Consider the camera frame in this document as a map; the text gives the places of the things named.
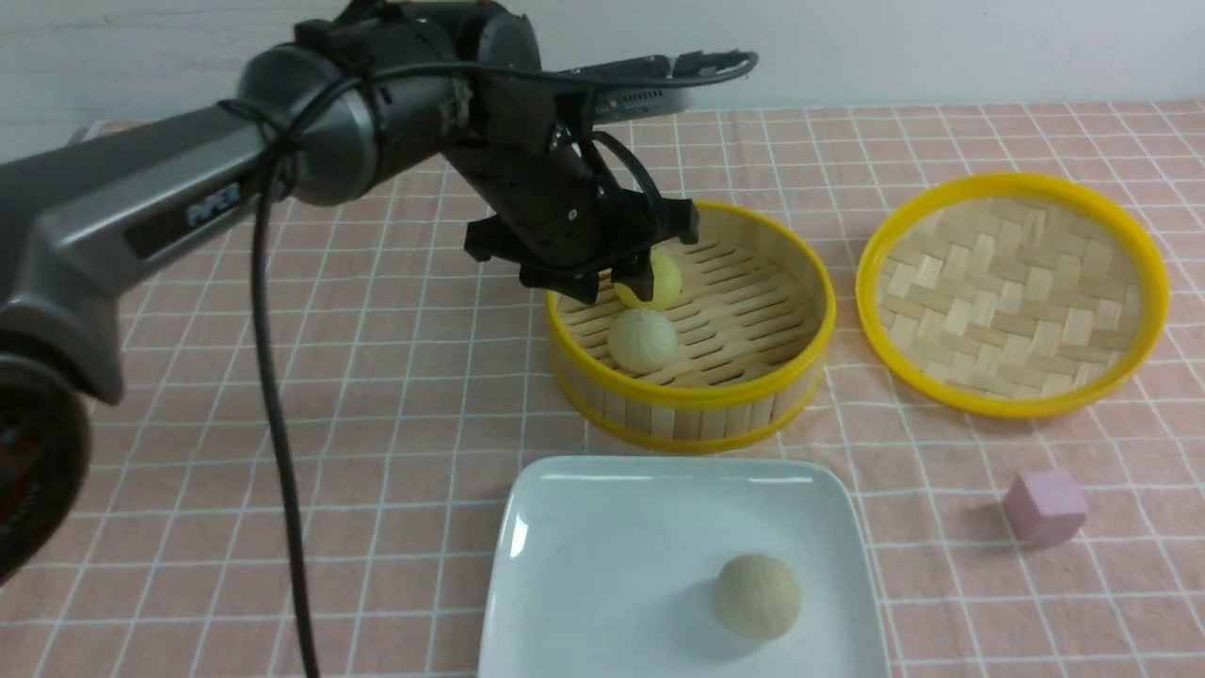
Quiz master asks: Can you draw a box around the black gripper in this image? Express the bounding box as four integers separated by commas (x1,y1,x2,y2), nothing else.
443,73,699,303

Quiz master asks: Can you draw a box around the yellow steamed bun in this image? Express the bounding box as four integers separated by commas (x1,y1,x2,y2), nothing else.
615,249,682,312

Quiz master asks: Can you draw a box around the pale steamed bun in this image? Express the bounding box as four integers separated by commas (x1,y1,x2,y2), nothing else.
607,308,678,375
712,554,803,642

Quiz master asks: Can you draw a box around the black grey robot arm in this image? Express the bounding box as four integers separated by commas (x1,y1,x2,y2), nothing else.
2,1,705,579

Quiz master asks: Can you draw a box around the white square plate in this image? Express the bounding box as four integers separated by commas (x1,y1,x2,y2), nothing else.
477,456,892,677

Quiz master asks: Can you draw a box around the bamboo steamer basket yellow rim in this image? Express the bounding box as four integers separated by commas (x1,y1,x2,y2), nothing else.
543,201,837,454

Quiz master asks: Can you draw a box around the bamboo steamer lid yellow rim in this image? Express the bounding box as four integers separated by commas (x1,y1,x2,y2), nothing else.
856,172,1170,419

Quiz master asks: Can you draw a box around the pink cube block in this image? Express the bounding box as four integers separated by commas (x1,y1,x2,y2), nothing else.
1003,468,1089,546

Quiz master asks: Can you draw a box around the pink checkered tablecloth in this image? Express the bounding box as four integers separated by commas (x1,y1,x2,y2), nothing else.
2,102,1203,677

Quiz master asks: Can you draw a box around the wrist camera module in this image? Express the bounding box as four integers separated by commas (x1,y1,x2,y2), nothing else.
562,51,759,125

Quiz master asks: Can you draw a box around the black cable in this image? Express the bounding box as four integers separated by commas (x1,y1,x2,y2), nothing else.
218,52,760,678

